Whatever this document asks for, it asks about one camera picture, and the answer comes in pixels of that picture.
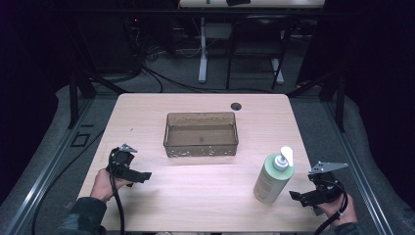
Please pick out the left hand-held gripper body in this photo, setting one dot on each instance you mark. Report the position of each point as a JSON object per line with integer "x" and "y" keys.
{"x": 120, "y": 161}

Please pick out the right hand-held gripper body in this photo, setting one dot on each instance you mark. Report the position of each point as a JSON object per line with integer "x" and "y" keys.
{"x": 326, "y": 187}

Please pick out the green pump bottle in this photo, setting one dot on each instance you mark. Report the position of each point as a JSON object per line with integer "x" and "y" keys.
{"x": 272, "y": 179}

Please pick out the brown translucent plastic box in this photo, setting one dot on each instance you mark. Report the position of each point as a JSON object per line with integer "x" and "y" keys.
{"x": 202, "y": 137}

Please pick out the person's right hand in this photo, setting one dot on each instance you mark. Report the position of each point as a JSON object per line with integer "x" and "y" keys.
{"x": 341, "y": 212}

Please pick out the person's left hand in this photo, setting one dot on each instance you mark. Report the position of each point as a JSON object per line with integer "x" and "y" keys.
{"x": 102, "y": 187}

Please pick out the black metal stand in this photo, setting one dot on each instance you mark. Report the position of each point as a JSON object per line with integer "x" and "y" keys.
{"x": 340, "y": 104}
{"x": 73, "y": 98}

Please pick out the dark computer tower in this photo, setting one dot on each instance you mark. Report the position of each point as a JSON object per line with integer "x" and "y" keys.
{"x": 133, "y": 42}

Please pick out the white desk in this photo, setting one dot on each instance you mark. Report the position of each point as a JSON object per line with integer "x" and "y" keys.
{"x": 203, "y": 49}

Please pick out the black folding chair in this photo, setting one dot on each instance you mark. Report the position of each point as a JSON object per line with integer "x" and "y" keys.
{"x": 257, "y": 36}

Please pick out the black object on desk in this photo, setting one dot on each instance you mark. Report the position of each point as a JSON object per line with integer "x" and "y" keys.
{"x": 238, "y": 2}

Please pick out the aluminium floor rail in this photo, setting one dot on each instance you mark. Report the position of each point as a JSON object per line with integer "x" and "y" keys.
{"x": 42, "y": 182}
{"x": 362, "y": 176}

